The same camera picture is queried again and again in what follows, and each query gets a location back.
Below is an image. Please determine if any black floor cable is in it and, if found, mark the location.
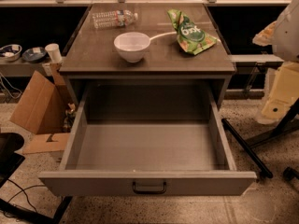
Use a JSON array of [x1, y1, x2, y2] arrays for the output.
[[3, 179, 48, 222]]

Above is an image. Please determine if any blue bowl on shelf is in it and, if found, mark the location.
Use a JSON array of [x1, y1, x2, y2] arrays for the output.
[[22, 47, 47, 63]]

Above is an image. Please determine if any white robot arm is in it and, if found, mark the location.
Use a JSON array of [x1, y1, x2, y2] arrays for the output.
[[252, 0, 299, 124]]

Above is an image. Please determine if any patterned bowl on shelf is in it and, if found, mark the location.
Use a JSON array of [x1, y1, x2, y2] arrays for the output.
[[0, 44, 22, 62]]

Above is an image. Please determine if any green rice chip bag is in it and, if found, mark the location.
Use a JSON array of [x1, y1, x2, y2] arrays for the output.
[[167, 9, 217, 55]]

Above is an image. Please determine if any brown cardboard box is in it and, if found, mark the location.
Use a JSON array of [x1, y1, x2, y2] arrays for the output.
[[10, 63, 73, 134]]

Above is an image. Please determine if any black stand leg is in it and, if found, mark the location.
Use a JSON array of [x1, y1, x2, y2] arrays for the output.
[[221, 119, 273, 178]]

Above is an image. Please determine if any grey cabinet with top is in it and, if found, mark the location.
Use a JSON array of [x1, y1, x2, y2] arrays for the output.
[[60, 2, 235, 104]]

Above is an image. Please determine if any clear plastic water bottle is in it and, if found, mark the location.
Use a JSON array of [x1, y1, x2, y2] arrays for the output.
[[92, 9, 138, 29]]

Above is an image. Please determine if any black drawer handle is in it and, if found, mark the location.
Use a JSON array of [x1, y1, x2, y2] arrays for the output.
[[132, 182, 167, 195]]

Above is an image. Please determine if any open grey top drawer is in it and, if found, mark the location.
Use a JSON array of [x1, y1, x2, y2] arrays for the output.
[[39, 83, 256, 196]]

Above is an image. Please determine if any black chair at left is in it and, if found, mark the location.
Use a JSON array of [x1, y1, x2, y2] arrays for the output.
[[0, 133, 24, 188]]

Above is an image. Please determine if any flat cardboard piece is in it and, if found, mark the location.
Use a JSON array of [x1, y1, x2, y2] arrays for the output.
[[23, 133, 69, 154]]

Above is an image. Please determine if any white paper cup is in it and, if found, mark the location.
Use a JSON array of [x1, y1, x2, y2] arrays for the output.
[[45, 43, 63, 63]]

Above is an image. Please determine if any white ceramic bowl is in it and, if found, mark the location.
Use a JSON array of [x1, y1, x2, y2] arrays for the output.
[[114, 32, 150, 63]]

